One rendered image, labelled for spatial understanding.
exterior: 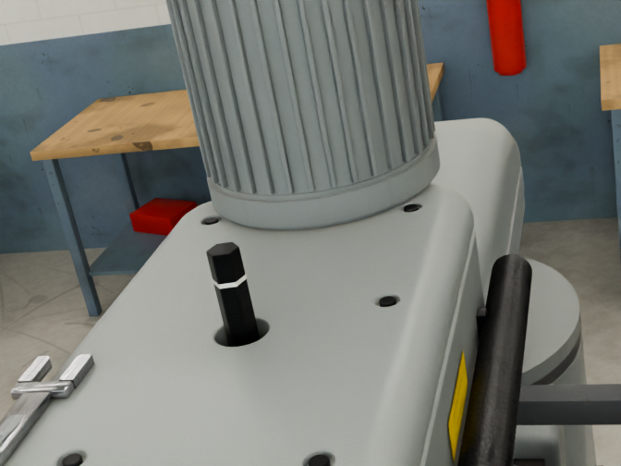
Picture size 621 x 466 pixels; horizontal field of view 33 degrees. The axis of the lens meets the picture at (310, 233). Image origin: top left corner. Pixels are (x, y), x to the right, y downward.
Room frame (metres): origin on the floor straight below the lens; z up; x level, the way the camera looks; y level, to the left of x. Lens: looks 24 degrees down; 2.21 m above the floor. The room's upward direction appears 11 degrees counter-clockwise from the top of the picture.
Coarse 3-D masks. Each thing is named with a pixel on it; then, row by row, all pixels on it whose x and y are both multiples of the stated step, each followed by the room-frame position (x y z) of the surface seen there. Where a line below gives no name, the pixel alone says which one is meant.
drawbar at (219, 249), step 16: (208, 256) 0.60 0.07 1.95; (224, 256) 0.59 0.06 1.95; (240, 256) 0.60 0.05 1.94; (224, 272) 0.59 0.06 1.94; (240, 272) 0.60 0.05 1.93; (224, 288) 0.59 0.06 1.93; (240, 288) 0.59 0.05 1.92; (224, 304) 0.59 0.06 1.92; (240, 304) 0.59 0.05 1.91; (224, 320) 0.60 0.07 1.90; (240, 320) 0.59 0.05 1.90; (240, 336) 0.59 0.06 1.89; (256, 336) 0.60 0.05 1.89
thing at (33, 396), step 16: (32, 368) 0.59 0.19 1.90; (48, 368) 0.60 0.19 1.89; (80, 368) 0.58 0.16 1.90; (32, 384) 0.57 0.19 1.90; (48, 384) 0.57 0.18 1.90; (64, 384) 0.56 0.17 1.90; (32, 400) 0.55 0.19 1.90; (48, 400) 0.55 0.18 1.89; (16, 416) 0.54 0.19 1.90; (32, 416) 0.54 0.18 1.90; (0, 432) 0.52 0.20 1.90; (16, 432) 0.52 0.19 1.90; (0, 448) 0.50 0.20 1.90; (0, 464) 0.49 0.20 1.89
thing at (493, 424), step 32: (512, 256) 0.79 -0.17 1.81; (512, 288) 0.74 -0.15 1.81; (480, 320) 0.71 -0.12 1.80; (512, 320) 0.69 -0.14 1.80; (480, 352) 0.66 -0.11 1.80; (512, 352) 0.65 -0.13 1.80; (480, 384) 0.62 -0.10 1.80; (512, 384) 0.61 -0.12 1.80; (480, 416) 0.57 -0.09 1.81; (512, 416) 0.58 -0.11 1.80; (480, 448) 0.54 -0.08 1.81; (512, 448) 0.55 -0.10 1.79
